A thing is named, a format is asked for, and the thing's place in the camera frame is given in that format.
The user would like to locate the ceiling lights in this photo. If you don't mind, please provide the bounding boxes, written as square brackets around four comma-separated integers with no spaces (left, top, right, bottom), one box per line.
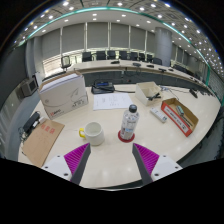
[16,0,224,73]

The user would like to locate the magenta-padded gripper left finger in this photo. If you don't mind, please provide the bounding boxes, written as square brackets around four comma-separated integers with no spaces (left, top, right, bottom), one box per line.
[41,142,92,186]

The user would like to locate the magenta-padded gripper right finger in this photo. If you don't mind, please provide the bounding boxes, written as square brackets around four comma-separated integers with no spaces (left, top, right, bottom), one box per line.
[131,142,184,186]

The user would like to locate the small black tool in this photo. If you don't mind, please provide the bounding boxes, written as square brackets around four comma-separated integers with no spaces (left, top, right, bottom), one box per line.
[146,92,162,102]

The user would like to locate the clear plastic bottle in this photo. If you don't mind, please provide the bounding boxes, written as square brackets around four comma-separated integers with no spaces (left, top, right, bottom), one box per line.
[119,104,140,142]

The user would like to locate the flat round red coaster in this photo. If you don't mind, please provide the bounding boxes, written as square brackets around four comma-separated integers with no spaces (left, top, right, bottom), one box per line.
[117,129,136,144]

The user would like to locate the long curved conference desk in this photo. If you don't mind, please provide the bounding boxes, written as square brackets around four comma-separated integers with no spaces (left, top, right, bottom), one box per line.
[68,59,214,98]

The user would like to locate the white remote control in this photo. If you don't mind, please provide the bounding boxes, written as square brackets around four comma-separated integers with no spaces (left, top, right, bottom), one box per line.
[149,106,169,124]

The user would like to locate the single black office chair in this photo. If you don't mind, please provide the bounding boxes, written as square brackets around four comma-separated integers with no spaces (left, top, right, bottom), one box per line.
[60,55,73,70]

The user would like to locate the brown paper envelope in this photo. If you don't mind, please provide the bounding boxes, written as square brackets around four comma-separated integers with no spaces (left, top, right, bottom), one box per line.
[21,119,66,168]

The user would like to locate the open red-edged cardboard box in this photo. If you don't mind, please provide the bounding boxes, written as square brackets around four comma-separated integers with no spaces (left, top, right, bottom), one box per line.
[160,97,200,138]

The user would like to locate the white cardboard paper box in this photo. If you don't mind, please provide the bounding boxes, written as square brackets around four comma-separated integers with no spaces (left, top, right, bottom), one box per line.
[37,70,90,120]

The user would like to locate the open white cardboard box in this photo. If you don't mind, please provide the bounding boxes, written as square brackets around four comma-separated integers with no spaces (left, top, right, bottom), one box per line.
[134,81,163,107]

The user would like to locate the white printed paper sheet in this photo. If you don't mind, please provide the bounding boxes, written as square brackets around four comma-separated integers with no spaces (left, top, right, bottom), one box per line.
[92,92,134,111]

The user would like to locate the grey-green eraser block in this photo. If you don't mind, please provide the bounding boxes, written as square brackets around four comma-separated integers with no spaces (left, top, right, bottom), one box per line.
[175,104,185,117]

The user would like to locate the grey boxy monitor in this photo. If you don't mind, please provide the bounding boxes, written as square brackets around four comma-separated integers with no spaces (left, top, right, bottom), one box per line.
[14,76,39,99]

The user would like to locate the white mug with yellow handle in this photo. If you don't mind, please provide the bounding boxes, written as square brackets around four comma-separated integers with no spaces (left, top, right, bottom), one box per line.
[78,121,106,147]

